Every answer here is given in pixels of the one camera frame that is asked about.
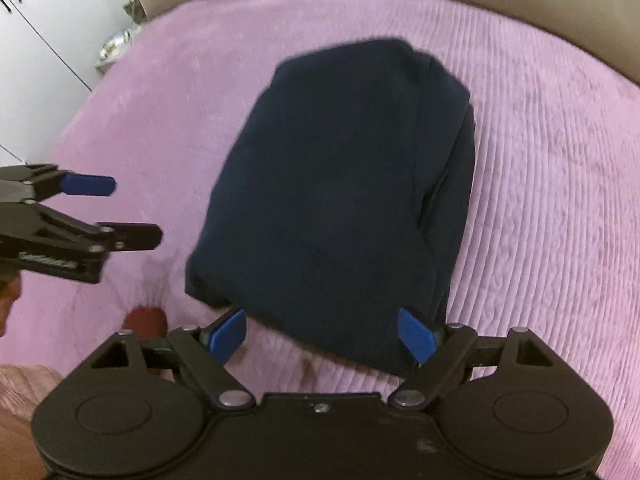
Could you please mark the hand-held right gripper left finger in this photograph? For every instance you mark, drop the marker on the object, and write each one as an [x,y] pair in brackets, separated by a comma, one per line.
[227,334]

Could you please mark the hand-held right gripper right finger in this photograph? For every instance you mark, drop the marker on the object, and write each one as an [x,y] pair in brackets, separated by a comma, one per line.
[416,335]

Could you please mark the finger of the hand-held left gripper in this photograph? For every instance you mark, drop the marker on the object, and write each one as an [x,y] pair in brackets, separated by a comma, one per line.
[125,236]
[87,184]

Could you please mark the navy hoodie with striped print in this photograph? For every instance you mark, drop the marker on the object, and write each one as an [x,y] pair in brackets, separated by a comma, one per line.
[340,195]

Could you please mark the person's left hand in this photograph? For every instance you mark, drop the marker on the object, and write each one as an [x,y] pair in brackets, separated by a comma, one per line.
[7,305]

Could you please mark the reddish brown round object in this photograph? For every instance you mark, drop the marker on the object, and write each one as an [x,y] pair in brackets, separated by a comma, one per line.
[145,323]

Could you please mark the white wardrobe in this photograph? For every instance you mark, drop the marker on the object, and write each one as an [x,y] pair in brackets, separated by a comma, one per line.
[45,45]

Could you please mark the pink ribbed blanket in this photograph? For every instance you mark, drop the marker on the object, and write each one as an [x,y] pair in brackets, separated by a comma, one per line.
[540,200]

